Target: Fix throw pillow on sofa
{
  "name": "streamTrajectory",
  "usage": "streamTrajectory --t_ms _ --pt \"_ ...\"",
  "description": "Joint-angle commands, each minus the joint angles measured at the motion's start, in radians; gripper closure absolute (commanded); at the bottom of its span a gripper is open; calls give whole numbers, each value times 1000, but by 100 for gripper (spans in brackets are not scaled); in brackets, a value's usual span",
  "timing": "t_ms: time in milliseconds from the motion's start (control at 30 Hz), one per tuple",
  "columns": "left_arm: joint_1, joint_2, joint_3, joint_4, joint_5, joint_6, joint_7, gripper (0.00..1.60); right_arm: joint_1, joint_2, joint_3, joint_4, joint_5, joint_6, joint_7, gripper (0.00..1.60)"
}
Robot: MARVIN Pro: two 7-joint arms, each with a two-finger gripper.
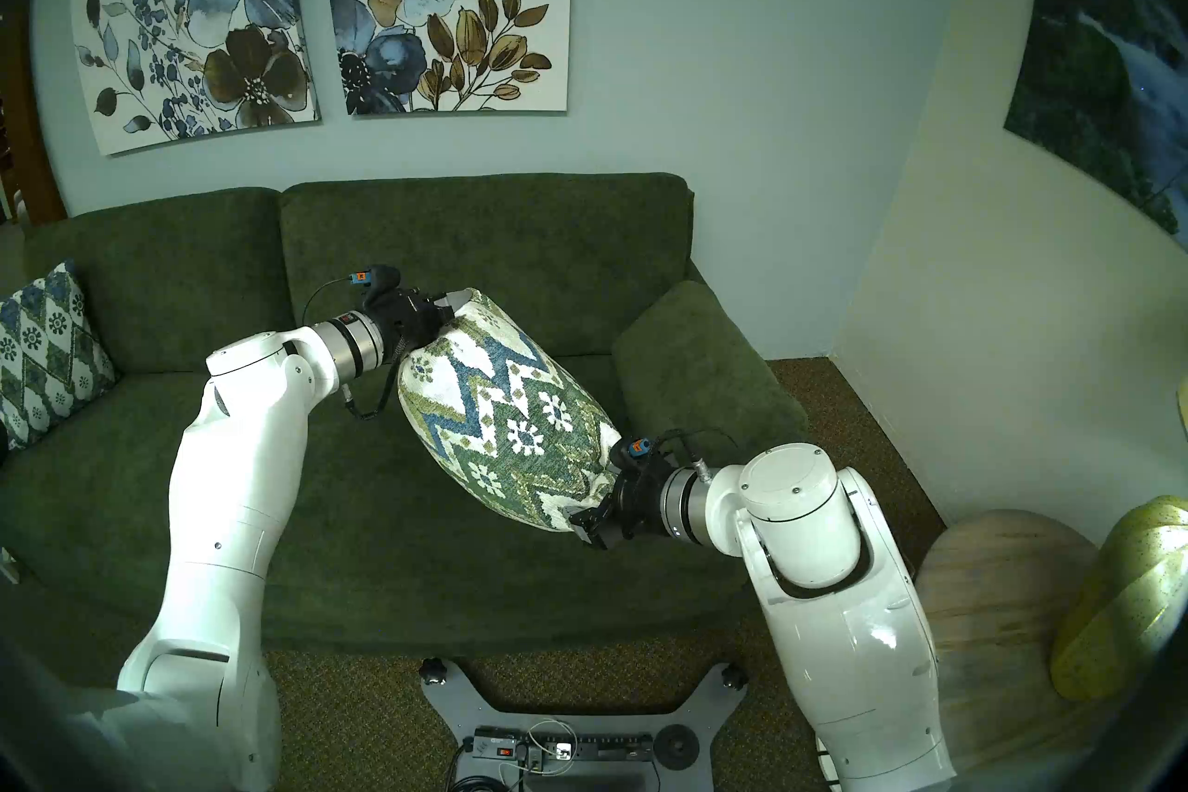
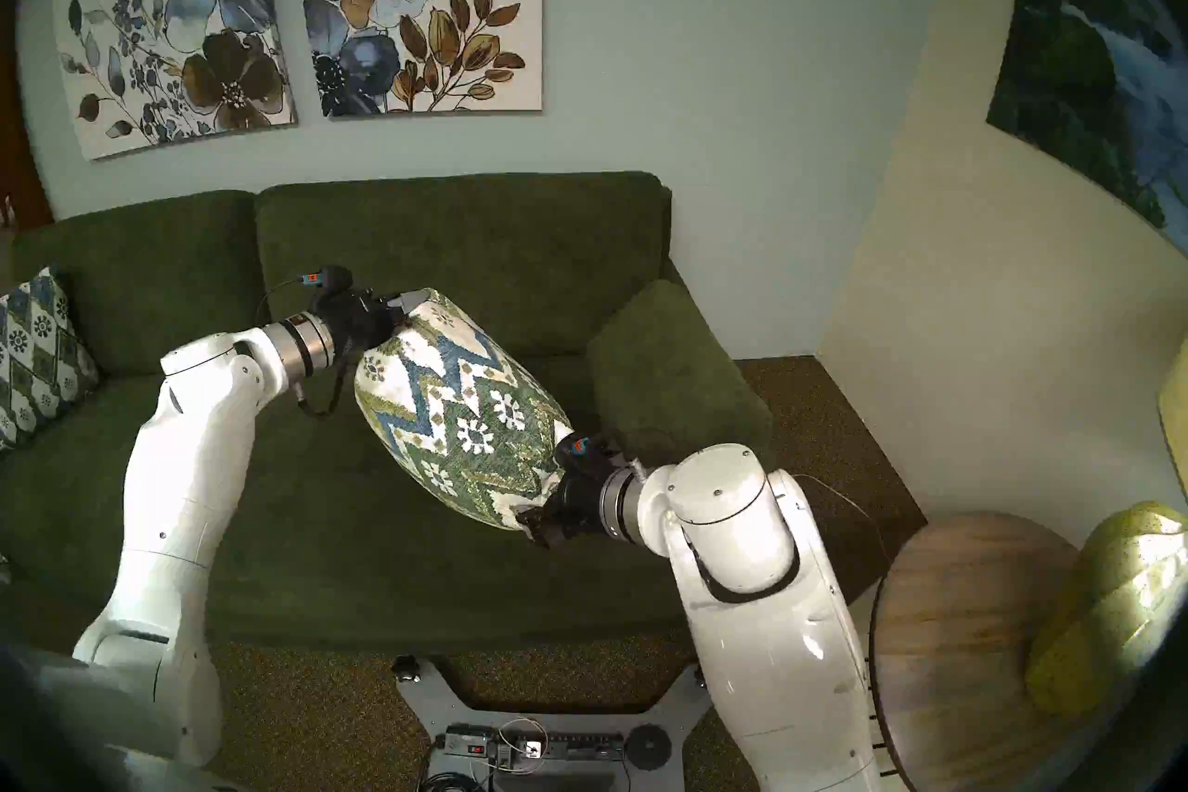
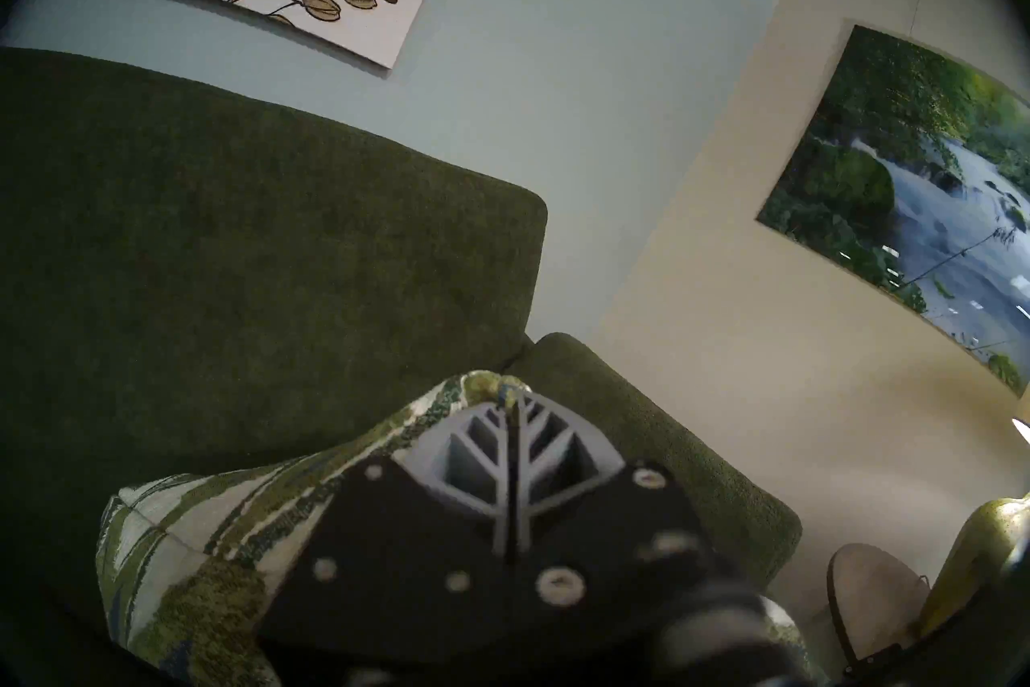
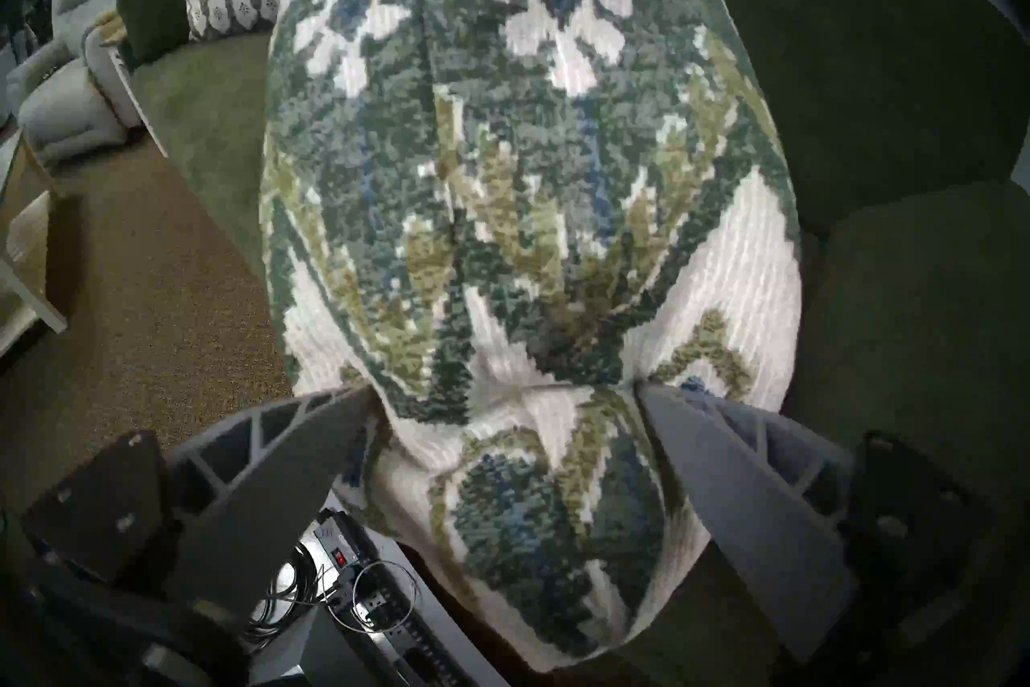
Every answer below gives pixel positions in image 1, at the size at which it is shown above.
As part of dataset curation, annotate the black round base disc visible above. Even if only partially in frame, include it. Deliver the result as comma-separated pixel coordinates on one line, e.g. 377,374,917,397
654,725,703,771

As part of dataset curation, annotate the black power strip box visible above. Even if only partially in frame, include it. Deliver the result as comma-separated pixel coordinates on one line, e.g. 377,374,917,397
473,730,653,771

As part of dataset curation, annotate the forest waterfall poster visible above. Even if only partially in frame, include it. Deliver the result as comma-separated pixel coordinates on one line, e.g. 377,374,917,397
1004,0,1188,239

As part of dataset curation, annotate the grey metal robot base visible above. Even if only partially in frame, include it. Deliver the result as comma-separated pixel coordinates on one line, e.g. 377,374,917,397
420,658,749,792

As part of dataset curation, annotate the round wooden side table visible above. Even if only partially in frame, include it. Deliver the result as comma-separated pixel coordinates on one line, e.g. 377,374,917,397
914,510,1105,777

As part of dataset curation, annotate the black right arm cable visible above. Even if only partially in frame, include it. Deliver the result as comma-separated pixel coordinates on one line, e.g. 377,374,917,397
650,427,745,477

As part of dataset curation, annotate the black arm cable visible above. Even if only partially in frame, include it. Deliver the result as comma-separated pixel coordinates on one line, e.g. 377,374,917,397
650,427,745,477
302,275,411,422

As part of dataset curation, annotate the brown wooden door frame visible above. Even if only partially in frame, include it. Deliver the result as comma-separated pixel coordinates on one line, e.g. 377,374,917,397
0,11,68,227

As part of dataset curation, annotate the zigzag patterned throw pillow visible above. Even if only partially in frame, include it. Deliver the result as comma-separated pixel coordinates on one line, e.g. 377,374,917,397
397,288,623,533

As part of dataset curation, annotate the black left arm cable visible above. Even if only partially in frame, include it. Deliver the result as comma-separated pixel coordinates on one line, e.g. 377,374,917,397
302,275,411,422

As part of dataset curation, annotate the blue flower canvas painting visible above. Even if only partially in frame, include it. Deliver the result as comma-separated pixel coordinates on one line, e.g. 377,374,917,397
71,0,322,156

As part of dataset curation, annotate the diamond patterned throw pillow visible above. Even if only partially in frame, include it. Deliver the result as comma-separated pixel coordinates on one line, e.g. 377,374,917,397
0,260,119,452

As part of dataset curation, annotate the gold speckled lamp base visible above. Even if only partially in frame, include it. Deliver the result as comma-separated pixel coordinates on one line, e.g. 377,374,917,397
1051,496,1188,701

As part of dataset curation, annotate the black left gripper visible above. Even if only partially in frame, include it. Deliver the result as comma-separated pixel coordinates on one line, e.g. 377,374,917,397
368,288,477,356

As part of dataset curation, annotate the dark green fabric sofa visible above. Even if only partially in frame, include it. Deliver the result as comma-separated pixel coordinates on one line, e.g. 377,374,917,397
0,173,827,659

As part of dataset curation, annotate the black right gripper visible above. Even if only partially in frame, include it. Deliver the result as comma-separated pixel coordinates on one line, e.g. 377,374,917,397
569,460,672,549

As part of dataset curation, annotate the white coiled cable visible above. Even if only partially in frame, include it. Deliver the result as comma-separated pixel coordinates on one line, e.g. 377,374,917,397
524,720,578,769

